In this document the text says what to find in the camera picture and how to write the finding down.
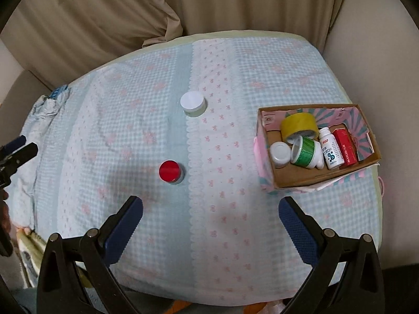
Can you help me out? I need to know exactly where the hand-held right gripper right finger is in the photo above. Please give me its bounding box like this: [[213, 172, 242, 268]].
[[278, 197, 385, 314]]

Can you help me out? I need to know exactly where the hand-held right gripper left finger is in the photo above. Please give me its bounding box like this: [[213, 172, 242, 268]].
[[37, 195, 145, 314]]

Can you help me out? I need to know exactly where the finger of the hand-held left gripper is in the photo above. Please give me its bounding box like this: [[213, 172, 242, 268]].
[[0, 142, 38, 172], [0, 135, 27, 154]]

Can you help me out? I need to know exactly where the cardboard box pink striped lining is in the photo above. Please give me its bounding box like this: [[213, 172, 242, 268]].
[[255, 104, 382, 192]]

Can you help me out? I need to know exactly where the red round lid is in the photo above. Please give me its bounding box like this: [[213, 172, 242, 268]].
[[159, 160, 185, 184]]

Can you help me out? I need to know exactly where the green label jar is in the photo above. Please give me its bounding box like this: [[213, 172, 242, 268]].
[[290, 136, 323, 170]]

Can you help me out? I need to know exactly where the small white jar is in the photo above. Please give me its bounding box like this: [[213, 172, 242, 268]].
[[269, 141, 292, 168]]

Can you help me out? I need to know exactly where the white bottle blue print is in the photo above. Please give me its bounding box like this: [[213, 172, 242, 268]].
[[318, 127, 344, 171]]

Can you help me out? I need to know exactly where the red carton box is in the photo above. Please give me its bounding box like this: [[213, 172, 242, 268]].
[[332, 128, 360, 168]]

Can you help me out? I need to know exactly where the yellow tape roll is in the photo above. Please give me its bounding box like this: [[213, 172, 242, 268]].
[[280, 113, 319, 144]]

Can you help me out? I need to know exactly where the large white lid jar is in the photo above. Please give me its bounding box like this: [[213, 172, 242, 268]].
[[180, 91, 207, 117]]

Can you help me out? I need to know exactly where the person's left hand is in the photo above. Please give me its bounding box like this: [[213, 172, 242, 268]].
[[0, 199, 12, 236]]

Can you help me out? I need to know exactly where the crumpled light blue blanket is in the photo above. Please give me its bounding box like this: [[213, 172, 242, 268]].
[[28, 87, 71, 128]]

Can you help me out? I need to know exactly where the padded headboard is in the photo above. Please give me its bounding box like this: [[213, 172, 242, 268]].
[[0, 70, 53, 138]]

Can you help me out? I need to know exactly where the blue patterned packet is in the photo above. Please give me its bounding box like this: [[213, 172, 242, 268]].
[[49, 85, 69, 101]]

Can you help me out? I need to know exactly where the beige curtain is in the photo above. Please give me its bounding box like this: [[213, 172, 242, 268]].
[[142, 0, 348, 49], [0, 0, 184, 90]]

